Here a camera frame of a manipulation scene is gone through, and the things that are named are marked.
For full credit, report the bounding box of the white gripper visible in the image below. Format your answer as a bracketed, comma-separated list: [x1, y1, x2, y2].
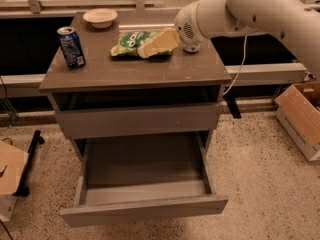
[137, 0, 210, 58]

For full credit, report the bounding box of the green rice chip bag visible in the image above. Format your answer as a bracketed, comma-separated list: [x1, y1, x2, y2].
[110, 31, 173, 58]

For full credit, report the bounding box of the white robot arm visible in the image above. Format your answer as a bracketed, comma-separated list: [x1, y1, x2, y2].
[174, 0, 320, 78]

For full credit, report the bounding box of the grey drawer cabinet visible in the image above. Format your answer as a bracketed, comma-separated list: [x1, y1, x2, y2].
[40, 11, 230, 155]

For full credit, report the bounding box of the closed grey top drawer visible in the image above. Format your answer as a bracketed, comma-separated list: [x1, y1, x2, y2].
[55, 103, 221, 139]

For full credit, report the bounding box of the open grey middle drawer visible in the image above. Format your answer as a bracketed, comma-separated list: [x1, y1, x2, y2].
[60, 132, 228, 227]

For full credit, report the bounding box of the green white soda can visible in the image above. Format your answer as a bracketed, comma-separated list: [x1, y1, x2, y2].
[183, 42, 201, 53]

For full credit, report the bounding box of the white bowl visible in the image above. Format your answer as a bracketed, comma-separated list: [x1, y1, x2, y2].
[83, 8, 118, 29]

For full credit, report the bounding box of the blue soda can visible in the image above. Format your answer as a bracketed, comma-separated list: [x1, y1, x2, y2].
[57, 26, 86, 68]

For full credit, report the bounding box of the metal window railing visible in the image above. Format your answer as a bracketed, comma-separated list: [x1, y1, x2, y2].
[0, 0, 320, 20]

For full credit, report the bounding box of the cardboard box left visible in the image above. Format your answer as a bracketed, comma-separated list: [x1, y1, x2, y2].
[0, 141, 29, 222]

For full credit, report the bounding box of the black stand leg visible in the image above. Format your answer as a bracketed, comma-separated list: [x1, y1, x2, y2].
[14, 130, 45, 197]

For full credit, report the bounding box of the white cable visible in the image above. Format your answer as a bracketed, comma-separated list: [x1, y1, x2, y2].
[222, 34, 249, 97]

